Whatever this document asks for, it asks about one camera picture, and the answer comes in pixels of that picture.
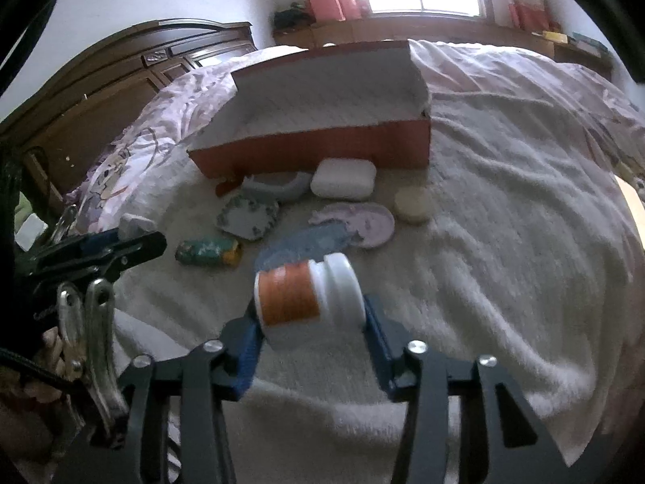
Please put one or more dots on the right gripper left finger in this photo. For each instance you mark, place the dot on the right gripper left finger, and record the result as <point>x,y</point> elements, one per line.
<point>216,371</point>

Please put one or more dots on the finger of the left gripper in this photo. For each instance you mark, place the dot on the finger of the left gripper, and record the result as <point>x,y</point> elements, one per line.
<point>84,258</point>

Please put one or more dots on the white orange pill bottle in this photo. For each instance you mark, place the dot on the white orange pill bottle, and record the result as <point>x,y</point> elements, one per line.
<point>309,301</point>

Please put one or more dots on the floral hexagonal dish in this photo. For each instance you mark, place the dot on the floral hexagonal dish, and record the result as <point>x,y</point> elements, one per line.
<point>248,218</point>

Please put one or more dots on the blue lid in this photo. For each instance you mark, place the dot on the blue lid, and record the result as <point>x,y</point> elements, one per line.
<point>312,243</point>

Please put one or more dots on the grey curved plastic part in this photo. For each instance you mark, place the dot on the grey curved plastic part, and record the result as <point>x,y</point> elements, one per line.
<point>279,187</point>

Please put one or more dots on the pink oval plate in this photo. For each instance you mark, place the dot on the pink oval plate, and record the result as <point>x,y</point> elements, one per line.
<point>370,224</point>

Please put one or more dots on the white rounded plastic case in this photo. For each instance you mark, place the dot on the white rounded plastic case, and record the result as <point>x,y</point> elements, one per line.
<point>344,179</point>

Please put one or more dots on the operator hand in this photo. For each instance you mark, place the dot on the operator hand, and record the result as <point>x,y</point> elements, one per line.
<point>50,358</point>

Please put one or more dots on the dark wooden headboard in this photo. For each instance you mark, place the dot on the dark wooden headboard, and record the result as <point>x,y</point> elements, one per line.
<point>66,126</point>

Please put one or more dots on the small red toy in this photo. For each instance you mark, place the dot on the small red toy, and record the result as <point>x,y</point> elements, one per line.
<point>228,185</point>

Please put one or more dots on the pink cartoon bed sheet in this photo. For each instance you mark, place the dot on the pink cartoon bed sheet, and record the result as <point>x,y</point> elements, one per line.
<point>189,103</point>

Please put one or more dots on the white fluffy blanket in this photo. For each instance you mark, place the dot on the white fluffy blanket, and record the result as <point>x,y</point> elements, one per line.
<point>531,254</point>

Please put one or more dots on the round cream tin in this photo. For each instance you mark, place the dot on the round cream tin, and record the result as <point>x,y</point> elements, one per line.
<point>413,204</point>

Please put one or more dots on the red cardboard shoe box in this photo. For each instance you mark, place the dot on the red cardboard shoe box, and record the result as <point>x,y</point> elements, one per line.
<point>362,101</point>

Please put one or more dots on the dark bag on bench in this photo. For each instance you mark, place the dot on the dark bag on bench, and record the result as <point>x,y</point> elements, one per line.
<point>295,16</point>

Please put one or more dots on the wooden window bench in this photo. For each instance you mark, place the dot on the wooden window bench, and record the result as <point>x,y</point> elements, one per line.
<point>438,29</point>

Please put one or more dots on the books on bench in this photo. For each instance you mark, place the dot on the books on bench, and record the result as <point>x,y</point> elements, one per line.
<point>579,41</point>

